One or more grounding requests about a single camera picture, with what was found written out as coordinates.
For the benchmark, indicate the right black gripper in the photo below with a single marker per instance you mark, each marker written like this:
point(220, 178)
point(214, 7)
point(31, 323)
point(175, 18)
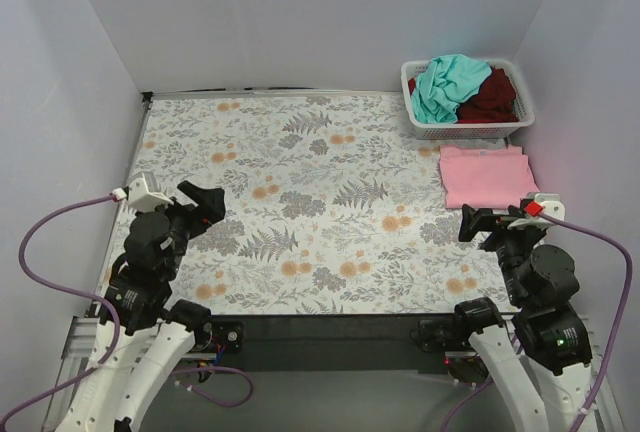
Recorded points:
point(484, 225)

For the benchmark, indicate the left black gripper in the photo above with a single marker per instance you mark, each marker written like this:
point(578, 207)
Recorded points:
point(192, 211)

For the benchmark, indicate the pink t shirt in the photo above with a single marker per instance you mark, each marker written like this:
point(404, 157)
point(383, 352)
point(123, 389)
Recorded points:
point(485, 178)

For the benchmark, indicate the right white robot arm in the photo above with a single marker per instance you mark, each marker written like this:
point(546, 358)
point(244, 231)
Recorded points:
point(541, 359)

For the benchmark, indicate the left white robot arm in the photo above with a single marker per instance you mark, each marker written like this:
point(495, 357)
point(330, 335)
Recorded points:
point(139, 339)

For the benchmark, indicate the white plastic basket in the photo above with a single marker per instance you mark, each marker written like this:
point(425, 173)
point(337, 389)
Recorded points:
point(524, 108)

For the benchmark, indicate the floral table mat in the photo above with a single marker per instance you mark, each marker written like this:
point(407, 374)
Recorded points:
point(333, 206)

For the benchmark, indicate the dark red t shirt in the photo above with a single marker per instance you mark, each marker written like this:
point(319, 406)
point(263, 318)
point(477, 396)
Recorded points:
point(494, 103)

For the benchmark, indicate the teal t shirt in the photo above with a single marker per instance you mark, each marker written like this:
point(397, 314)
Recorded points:
point(447, 82)

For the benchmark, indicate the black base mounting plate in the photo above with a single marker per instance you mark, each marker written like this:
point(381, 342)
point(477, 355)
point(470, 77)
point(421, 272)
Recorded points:
point(423, 343)

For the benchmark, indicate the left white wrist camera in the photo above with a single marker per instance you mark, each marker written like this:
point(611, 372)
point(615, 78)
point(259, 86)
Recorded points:
point(142, 193)

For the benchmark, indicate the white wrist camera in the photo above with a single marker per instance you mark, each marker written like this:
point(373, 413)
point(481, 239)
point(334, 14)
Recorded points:
point(540, 210)
point(142, 193)

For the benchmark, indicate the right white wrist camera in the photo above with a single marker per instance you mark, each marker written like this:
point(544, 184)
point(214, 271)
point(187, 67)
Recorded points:
point(540, 210)

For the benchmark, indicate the aluminium frame rail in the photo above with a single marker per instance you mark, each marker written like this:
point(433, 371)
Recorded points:
point(74, 359)

